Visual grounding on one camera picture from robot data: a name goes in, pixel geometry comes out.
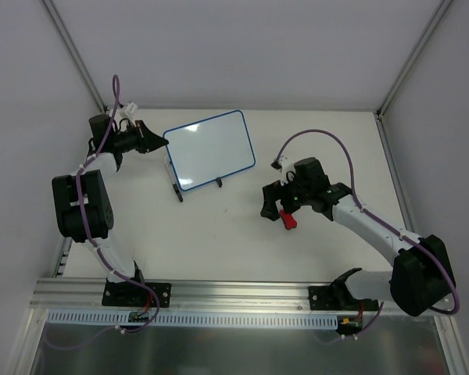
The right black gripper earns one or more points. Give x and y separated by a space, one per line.
276 195

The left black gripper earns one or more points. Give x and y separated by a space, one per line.
141 137

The red whiteboard eraser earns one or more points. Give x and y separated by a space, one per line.
288 220

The blue framed whiteboard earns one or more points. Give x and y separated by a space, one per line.
210 149

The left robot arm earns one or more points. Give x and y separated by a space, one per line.
82 206

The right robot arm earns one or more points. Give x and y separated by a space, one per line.
421 274

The left black board foot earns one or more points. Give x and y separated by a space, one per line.
177 192

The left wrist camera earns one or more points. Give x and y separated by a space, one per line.
128 111

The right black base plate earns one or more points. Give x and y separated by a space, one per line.
336 297

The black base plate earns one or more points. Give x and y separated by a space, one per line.
124 294
336 297

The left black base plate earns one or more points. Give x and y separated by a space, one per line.
124 294

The aluminium mounting rail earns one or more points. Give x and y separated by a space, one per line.
196 296

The left aluminium frame post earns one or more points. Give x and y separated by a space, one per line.
68 43

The aluminium frame post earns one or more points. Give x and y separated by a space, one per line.
68 43
416 51

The white slotted cable duct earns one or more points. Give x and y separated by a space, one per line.
196 319

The right aluminium frame post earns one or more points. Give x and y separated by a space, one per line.
416 51

